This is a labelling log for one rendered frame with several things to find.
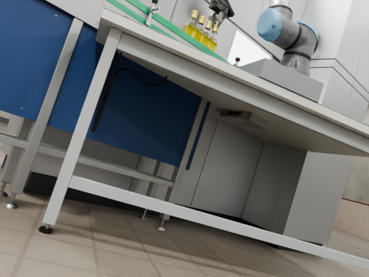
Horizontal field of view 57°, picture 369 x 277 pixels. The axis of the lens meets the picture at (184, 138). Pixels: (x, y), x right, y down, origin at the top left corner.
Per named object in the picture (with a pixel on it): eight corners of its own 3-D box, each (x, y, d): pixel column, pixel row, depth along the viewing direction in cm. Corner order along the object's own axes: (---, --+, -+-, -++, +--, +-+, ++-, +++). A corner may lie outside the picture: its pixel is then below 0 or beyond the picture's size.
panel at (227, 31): (255, 98, 249) (268, 55, 252) (258, 98, 247) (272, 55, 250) (163, 40, 192) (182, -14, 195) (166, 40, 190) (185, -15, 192)
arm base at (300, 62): (317, 84, 140) (323, 61, 140) (290, 70, 133) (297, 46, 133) (290, 86, 153) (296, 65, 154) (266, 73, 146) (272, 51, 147)
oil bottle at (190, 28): (179, 61, 186) (191, 26, 188) (186, 61, 182) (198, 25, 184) (172, 57, 183) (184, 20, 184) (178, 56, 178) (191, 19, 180)
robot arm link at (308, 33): (318, 60, 140) (326, 29, 141) (294, 47, 135) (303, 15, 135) (297, 64, 151) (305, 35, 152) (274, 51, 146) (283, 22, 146)
